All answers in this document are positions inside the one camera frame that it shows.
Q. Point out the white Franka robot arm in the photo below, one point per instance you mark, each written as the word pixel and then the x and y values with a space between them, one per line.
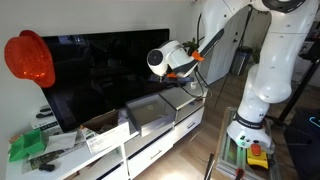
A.
pixel 276 66

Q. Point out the grey shoe box base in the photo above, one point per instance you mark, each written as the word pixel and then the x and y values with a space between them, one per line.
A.
pixel 151 115

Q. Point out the open white cardboard box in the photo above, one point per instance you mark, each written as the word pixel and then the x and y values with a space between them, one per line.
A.
pixel 103 136

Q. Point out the yellow emergency stop box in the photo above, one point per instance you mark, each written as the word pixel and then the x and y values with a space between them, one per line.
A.
pixel 257 158

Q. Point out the white router box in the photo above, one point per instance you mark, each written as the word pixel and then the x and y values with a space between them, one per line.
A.
pixel 45 125

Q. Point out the white plastic cup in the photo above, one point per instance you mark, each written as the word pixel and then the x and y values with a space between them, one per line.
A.
pixel 194 85

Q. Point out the potted green plant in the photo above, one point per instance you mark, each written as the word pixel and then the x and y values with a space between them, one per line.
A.
pixel 190 45

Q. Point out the white TV cabinet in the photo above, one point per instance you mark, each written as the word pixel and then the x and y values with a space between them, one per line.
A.
pixel 150 151

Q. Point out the black flat screen television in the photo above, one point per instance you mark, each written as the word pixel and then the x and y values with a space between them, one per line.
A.
pixel 100 73

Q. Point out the white tall appliance with grille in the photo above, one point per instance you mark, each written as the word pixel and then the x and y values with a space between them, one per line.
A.
pixel 226 60

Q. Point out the grey trash bin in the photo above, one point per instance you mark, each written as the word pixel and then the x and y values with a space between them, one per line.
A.
pixel 240 61

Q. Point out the white paper sheet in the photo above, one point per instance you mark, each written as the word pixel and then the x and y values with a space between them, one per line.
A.
pixel 61 140

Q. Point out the small black object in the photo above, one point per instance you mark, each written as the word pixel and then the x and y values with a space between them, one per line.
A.
pixel 46 167

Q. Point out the printed magazine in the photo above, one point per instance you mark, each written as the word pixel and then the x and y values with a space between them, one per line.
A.
pixel 40 160

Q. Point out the black stand pole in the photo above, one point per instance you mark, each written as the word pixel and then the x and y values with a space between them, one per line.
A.
pixel 300 90

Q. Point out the green plastic tray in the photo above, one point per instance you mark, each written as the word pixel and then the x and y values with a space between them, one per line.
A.
pixel 28 145

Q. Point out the black case with blue light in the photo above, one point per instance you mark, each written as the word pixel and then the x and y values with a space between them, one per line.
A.
pixel 303 150

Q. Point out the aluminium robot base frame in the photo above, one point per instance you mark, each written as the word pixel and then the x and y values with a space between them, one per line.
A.
pixel 228 156

